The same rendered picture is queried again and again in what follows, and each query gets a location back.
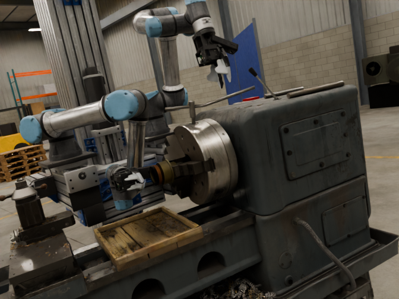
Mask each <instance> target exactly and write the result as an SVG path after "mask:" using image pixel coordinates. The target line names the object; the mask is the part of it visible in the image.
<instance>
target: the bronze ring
mask: <svg viewBox="0 0 399 299"><path fill-rule="evenodd" d="M175 165H177V164H176V163H175V162H174V161H172V162H169V161H168V160H167V159H165V160H163V161H162V162H159V163H157V164H156V165H153V166H150V168H149V172H150V177H151V181H152V182H153V184H154V185H155V186H157V185H165V184H168V183H170V184H172V183H173V182H174V179H175V178H177V177H175V176H174V172H173V169H172V166H175Z"/></svg>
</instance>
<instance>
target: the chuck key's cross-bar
mask: <svg viewBox="0 0 399 299"><path fill-rule="evenodd" d="M253 89H255V86H252V87H249V88H246V89H244V90H240V91H238V92H235V93H233V94H229V95H227V96H224V97H221V98H218V99H216V100H213V101H210V102H208V103H205V104H195V106H194V107H195V108H198V107H206V106H209V105H211V104H214V103H218V102H219V101H223V100H225V99H228V98H231V97H234V96H237V95H239V94H242V93H245V92H247V91H251V90H253ZM177 109H189V105H187V106H174V107H165V110H177Z"/></svg>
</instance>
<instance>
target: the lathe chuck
mask: <svg viewBox="0 0 399 299"><path fill-rule="evenodd" d="M191 123H192V122H191ZM195 123H198V124H196V125H190V123H186V124H183V125H178V126H177V127H175V128H174V130H173V131H174V133H175V135H176V137H177V139H178V141H179V143H180V145H181V147H182V149H183V151H184V153H185V154H188V155H189V157H190V158H189V159H188V160H184V161H183V162H179V163H176V164H177V165H178V164H182V163H185V162H188V161H207V160H208V158H211V159H212V160H213V165H214V170H213V172H211V171H205V172H202V173H199V174H196V175H193V176H192V177H190V200H191V201H192V202H193V203H195V204H197V205H203V204H205V203H209V202H211V201H214V200H217V199H220V198H222V197H224V196H225V195H226V194H227V192H228V190H229V186H230V164H229V159H228V156H227V152H226V149H225V147H224V145H223V142H222V140H221V138H220V137H219V135H218V133H217V132H216V130H215V129H214V128H213V127H212V126H211V125H210V124H209V123H207V122H205V121H203V120H199V121H196V122H195ZM219 189H222V192H221V193H220V194H219V195H215V193H216V191H218V190H219Z"/></svg>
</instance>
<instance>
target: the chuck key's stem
mask: <svg viewBox="0 0 399 299"><path fill-rule="evenodd" d="M188 102H189V114H190V118H191V120H192V125H193V124H195V118H196V113H195V107H194V106H195V102H194V101H193V100H191V101H188Z"/></svg>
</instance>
